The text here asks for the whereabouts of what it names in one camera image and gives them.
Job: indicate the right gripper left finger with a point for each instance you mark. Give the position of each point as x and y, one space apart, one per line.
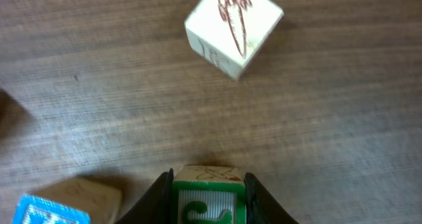
154 206

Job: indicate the green J block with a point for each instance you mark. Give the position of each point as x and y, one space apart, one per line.
208 194

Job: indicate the plain picture block right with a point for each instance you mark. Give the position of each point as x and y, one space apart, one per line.
230 33

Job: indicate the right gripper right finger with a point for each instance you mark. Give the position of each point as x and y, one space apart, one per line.
262 207

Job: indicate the blue letter block right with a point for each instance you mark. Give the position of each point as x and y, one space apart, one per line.
74 200

